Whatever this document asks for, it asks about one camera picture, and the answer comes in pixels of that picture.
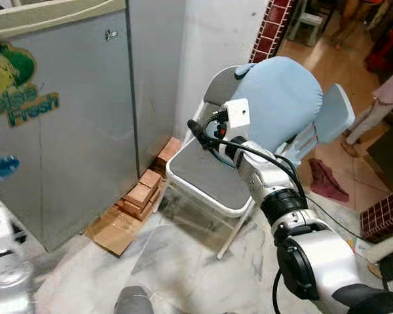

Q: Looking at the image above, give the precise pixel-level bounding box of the green yellow fridge sticker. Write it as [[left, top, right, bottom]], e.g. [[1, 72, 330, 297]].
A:
[[0, 43, 61, 128]]

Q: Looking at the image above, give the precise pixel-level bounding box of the thin black floor cable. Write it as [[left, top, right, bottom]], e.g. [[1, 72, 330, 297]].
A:
[[308, 196, 367, 241]]

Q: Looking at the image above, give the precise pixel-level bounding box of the dark red cloth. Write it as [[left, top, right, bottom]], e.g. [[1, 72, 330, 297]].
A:
[[308, 158, 350, 202]]

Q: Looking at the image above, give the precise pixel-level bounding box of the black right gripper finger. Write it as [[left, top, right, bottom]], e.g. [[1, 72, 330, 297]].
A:
[[187, 119, 214, 150]]

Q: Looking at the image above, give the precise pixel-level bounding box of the brown cardboard sheet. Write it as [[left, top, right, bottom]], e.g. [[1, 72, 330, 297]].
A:
[[85, 206, 145, 257]]

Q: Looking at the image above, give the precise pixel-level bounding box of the dark cabinet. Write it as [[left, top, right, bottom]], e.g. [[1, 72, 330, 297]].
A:
[[367, 105, 393, 190]]

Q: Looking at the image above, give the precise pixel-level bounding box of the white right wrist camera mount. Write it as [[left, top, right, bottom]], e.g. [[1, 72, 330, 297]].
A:
[[223, 98, 251, 130]]

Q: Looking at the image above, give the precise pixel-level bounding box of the light blue plastic chair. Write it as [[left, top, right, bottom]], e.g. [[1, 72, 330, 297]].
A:
[[290, 83, 356, 172]]

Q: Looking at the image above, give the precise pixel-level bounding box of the bare-legged person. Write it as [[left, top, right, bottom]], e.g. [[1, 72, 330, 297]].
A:
[[331, 0, 381, 50]]

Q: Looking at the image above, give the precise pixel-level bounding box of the red brick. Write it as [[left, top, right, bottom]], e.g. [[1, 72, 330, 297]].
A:
[[138, 169, 163, 192], [121, 183, 157, 220], [157, 136, 183, 166]]

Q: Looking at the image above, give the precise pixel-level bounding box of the person in pink trousers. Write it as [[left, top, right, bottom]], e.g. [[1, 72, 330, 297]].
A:
[[341, 62, 393, 158]]

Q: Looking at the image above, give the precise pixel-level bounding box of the red plastic stool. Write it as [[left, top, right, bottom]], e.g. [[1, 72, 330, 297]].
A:
[[365, 25, 393, 74]]

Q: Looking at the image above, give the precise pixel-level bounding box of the grey robot knee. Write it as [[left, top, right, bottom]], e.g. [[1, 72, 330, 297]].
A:
[[113, 285, 156, 314]]

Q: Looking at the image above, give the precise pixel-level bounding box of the grey fridge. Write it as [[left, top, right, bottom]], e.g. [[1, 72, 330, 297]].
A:
[[0, 0, 187, 253]]

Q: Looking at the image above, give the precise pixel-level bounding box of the white folding chair grey seat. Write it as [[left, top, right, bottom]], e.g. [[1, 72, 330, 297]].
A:
[[154, 62, 302, 259]]

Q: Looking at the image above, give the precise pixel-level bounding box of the pale green plastic chair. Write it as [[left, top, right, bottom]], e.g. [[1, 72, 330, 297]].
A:
[[288, 0, 331, 46]]

